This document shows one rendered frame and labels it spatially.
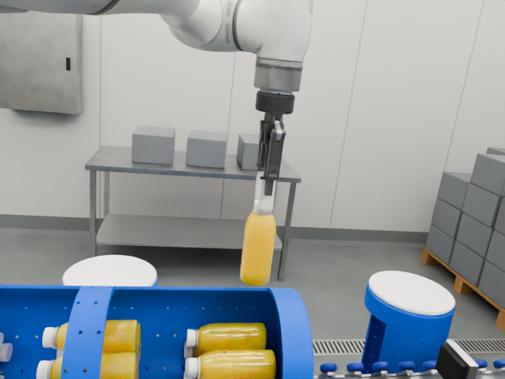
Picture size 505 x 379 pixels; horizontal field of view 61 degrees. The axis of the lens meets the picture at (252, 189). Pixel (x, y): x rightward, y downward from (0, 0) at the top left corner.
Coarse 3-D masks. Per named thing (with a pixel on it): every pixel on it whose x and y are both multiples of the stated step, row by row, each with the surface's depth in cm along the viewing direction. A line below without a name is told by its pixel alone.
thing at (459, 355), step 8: (448, 344) 110; (456, 344) 110; (440, 352) 111; (448, 352) 108; (456, 352) 107; (464, 352) 107; (440, 360) 111; (448, 360) 108; (456, 360) 105; (464, 360) 104; (472, 360) 104; (440, 368) 110; (448, 368) 107; (456, 368) 104; (464, 368) 103; (472, 368) 102; (440, 376) 113; (448, 376) 107; (456, 376) 104; (464, 376) 104; (472, 376) 103
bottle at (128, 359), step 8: (104, 352) 87; (112, 352) 87; (120, 352) 87; (128, 352) 87; (56, 360) 84; (104, 360) 84; (112, 360) 84; (120, 360) 85; (128, 360) 85; (136, 360) 89; (48, 368) 83; (56, 368) 82; (104, 368) 83; (112, 368) 84; (120, 368) 84; (128, 368) 84; (48, 376) 82; (56, 376) 82; (104, 376) 83; (112, 376) 83; (120, 376) 84; (128, 376) 84
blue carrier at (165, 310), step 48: (0, 288) 90; (48, 288) 92; (96, 288) 90; (144, 288) 95; (192, 288) 97; (240, 288) 100; (288, 288) 100; (96, 336) 80; (144, 336) 106; (288, 336) 86
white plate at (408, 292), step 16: (384, 272) 157; (400, 272) 158; (384, 288) 145; (400, 288) 146; (416, 288) 148; (432, 288) 149; (400, 304) 136; (416, 304) 137; (432, 304) 138; (448, 304) 139
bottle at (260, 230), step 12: (252, 216) 90; (264, 216) 89; (252, 228) 89; (264, 228) 88; (252, 240) 89; (264, 240) 89; (252, 252) 90; (264, 252) 90; (252, 264) 90; (264, 264) 91; (240, 276) 93; (252, 276) 91; (264, 276) 92
